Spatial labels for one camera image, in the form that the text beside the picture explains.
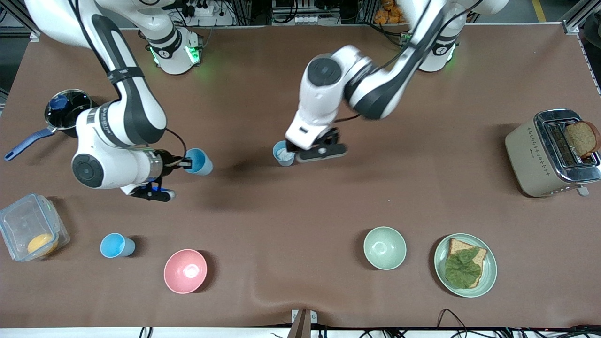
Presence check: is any blue plastic cup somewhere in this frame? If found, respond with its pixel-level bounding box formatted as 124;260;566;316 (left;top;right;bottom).
100;233;136;258
184;148;213;176

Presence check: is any clear plastic food container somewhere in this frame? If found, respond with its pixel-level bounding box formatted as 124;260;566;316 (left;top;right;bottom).
0;193;71;262

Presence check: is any black pot with blue handle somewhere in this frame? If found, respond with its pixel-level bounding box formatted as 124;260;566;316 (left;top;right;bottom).
4;88;100;161

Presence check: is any bag of orange snacks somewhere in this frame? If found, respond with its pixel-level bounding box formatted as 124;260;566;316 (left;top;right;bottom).
374;0;409;25

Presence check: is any yellow round food piece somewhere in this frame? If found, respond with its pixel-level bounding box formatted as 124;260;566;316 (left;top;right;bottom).
27;233;59;256

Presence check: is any green lettuce leaf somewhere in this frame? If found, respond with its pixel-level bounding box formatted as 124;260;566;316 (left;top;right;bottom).
444;247;484;288

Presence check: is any brown bread slice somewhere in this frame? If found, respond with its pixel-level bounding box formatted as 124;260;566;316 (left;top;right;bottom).
445;238;487;289

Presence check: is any aluminium frame bar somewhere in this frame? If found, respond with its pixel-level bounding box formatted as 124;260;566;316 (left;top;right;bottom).
0;0;40;39
561;0;601;34

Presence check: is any dark toast slice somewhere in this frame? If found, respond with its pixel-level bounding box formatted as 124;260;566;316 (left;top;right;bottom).
563;121;601;159

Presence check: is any pale green plate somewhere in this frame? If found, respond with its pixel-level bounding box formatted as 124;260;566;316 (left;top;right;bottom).
434;233;498;298

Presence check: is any pink bowl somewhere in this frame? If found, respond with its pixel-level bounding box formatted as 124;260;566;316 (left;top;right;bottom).
163;249;208;295

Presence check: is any white power strip with plugs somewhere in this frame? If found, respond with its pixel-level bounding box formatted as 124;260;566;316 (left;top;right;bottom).
181;0;221;18

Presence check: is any blue cup with white wad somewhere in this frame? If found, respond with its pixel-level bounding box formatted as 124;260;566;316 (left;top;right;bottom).
273;140;297;167

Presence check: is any metal table clamp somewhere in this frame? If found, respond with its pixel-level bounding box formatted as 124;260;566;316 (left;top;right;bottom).
291;308;318;338

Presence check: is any black looped cable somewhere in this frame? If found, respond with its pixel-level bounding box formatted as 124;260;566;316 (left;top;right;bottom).
437;308;472;331

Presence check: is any beige and chrome toaster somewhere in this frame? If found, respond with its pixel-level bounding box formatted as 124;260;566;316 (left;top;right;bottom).
505;109;601;198

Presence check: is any pale green bowl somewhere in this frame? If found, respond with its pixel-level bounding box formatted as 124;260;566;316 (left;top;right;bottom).
363;226;407;271

